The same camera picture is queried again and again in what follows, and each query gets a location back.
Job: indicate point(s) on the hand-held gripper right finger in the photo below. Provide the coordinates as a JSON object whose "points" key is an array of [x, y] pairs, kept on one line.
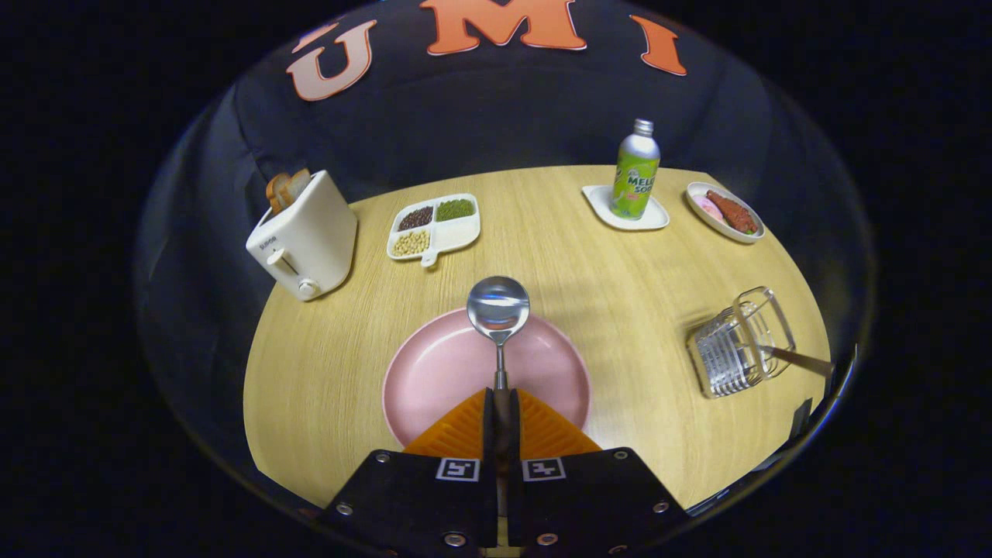
{"points": [[581, 496]]}

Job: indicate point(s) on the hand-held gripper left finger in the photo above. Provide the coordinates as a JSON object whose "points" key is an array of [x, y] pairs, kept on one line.
{"points": [[426, 496]]}

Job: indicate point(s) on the metal spoon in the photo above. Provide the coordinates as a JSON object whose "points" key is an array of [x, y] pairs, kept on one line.
{"points": [[498, 306]]}

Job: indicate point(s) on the metal fork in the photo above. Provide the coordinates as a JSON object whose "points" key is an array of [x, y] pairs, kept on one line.
{"points": [[806, 360]]}

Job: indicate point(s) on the pink round plate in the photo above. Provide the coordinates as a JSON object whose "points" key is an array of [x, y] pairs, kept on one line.
{"points": [[434, 372]]}

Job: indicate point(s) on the white divided dish with beans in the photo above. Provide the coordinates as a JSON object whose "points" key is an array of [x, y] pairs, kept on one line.
{"points": [[453, 232]]}

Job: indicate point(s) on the white toaster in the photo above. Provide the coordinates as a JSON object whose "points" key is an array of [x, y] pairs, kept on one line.
{"points": [[318, 232]]}

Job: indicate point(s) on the white square coaster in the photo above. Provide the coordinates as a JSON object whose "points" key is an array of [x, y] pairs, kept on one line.
{"points": [[601, 201]]}

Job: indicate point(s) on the pink ham slices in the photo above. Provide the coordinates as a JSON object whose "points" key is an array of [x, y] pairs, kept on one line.
{"points": [[707, 208]]}

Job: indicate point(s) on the brown meat piece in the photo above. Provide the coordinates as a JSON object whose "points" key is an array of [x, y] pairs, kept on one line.
{"points": [[732, 211]]}

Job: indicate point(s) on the white oval plate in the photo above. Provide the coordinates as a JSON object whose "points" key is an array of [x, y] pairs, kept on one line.
{"points": [[696, 192]]}

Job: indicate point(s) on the green soda bottle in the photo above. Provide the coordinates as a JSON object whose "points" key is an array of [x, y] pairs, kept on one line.
{"points": [[635, 170]]}

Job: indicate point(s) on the toasted bread slice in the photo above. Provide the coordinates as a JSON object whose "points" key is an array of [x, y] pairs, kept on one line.
{"points": [[301, 182], [277, 192]]}

